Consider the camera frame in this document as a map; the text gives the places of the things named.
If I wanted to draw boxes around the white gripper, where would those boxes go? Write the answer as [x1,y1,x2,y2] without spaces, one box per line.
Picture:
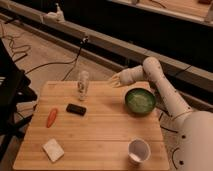
[108,69,134,88]

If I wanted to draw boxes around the clear plastic bottle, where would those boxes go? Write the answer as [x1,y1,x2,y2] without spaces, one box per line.
[77,71,89,101]

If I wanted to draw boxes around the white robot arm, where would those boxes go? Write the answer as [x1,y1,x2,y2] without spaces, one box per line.
[109,57,213,171]

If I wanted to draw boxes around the green bowl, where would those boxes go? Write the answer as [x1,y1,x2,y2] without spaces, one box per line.
[125,88,156,116]

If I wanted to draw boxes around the black phone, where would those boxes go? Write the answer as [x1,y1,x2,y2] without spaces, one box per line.
[66,104,86,116]

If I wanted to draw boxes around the orange carrot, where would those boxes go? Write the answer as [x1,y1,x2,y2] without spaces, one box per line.
[46,108,58,128]

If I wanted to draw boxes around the white paper cup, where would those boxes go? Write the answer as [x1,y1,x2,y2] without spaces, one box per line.
[128,139,151,165]

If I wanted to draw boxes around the white sponge block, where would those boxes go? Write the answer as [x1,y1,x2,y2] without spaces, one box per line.
[42,138,64,162]

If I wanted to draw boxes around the black chair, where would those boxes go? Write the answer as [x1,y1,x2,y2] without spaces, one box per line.
[0,38,37,162]

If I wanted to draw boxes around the grey metal rail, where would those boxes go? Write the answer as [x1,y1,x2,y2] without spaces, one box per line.
[0,0,213,91]

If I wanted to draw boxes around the black floor cable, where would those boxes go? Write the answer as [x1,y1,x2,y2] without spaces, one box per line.
[24,41,86,81]

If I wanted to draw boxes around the white clamp on rail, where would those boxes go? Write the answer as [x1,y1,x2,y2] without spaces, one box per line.
[45,3,65,22]

